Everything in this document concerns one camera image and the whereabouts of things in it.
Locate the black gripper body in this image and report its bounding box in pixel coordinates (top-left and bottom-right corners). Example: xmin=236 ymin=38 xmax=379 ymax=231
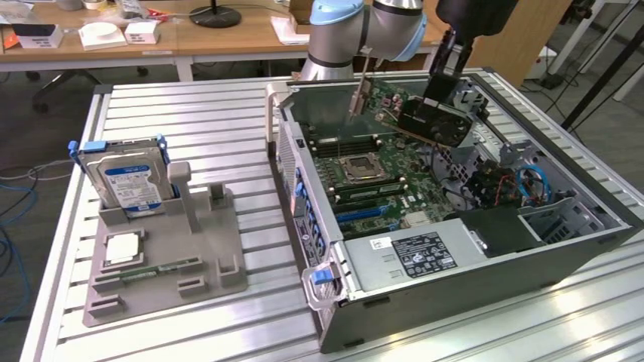
xmin=435 ymin=0 xmax=519 ymax=39

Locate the graphics card with black fan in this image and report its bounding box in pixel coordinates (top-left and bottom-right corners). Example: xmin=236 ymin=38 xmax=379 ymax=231
xmin=347 ymin=48 xmax=477 ymax=149

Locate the blue expansion slot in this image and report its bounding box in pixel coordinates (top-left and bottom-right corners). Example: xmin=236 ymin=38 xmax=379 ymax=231
xmin=335 ymin=205 xmax=392 ymax=224

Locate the brown wooden cabinet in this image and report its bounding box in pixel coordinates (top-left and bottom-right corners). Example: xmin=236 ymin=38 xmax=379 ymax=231
xmin=424 ymin=0 xmax=575 ymax=87

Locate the white device with red button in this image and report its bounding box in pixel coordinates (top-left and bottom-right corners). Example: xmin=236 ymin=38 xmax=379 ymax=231
xmin=523 ymin=44 xmax=557 ymax=81

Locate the CPU socket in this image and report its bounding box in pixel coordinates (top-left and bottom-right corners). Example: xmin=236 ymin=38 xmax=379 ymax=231
xmin=337 ymin=152 xmax=389 ymax=186

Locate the green motherboard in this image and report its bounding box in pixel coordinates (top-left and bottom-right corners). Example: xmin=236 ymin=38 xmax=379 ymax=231
xmin=304 ymin=127 xmax=459 ymax=238

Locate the black slanted pole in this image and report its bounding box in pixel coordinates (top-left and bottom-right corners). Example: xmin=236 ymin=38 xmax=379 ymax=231
xmin=560 ymin=22 xmax=644 ymax=131

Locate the cardboard box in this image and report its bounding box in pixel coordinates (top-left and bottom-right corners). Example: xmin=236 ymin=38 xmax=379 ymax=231
xmin=287 ymin=0 xmax=313 ymax=26

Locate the white paper leaflet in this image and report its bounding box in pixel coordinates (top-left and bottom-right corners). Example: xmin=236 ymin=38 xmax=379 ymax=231
xmin=269 ymin=14 xmax=312 ymax=46

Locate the installed RAM stick with label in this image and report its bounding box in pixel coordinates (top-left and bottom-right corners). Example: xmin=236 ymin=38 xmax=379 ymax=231
xmin=333 ymin=183 xmax=407 ymax=204

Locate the silver chipset heatsink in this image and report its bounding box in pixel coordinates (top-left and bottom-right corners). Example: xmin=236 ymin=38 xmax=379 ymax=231
xmin=404 ymin=212 xmax=433 ymax=230

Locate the black lamp base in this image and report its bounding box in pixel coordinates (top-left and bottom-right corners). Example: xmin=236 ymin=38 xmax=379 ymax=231
xmin=188 ymin=0 xmax=244 ymax=29

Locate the grey power supply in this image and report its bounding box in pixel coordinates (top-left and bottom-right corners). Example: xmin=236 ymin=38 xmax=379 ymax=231
xmin=335 ymin=218 xmax=491 ymax=299

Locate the blue case latch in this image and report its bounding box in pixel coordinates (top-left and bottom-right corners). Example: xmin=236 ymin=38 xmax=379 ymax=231
xmin=309 ymin=268 xmax=337 ymax=287

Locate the open PC case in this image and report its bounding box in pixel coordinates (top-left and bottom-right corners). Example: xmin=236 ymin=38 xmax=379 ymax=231
xmin=264 ymin=71 xmax=644 ymax=354

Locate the small white box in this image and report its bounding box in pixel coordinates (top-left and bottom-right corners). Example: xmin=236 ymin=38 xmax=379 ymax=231
xmin=123 ymin=20 xmax=163 ymax=45

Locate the clear plastic bag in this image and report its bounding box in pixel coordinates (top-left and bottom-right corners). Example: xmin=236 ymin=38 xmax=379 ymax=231
xmin=107 ymin=0 xmax=175 ymax=20

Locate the grey plastic parts rack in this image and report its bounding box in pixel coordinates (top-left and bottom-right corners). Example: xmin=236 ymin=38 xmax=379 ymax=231
xmin=81 ymin=160 xmax=249 ymax=328

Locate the hard disk in blue caddy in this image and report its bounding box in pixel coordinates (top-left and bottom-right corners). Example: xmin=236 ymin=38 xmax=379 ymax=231
xmin=67 ymin=133 xmax=177 ymax=219

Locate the white square stand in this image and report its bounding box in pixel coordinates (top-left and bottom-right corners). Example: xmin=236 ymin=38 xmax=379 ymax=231
xmin=79 ymin=21 xmax=129 ymax=51

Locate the wooden office desk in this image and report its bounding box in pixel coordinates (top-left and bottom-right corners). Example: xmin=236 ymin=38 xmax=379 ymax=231
xmin=0 ymin=0 xmax=453 ymax=82

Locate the green RAM stick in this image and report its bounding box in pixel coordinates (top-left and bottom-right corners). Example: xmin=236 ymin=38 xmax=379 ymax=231
xmin=95 ymin=262 xmax=203 ymax=284

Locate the silver CPU chip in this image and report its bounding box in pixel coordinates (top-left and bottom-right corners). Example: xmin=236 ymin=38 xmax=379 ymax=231
xmin=104 ymin=233 xmax=143 ymax=265

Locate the white box with black label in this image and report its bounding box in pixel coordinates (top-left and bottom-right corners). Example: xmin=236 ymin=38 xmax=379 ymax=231
xmin=11 ymin=23 xmax=65 ymax=50

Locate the blue wire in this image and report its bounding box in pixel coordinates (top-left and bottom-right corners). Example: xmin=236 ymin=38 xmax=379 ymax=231
xmin=516 ymin=164 xmax=556 ymax=207

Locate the blue floor cable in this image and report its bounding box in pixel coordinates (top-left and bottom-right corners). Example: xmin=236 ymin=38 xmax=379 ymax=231
xmin=0 ymin=180 xmax=40 ymax=324

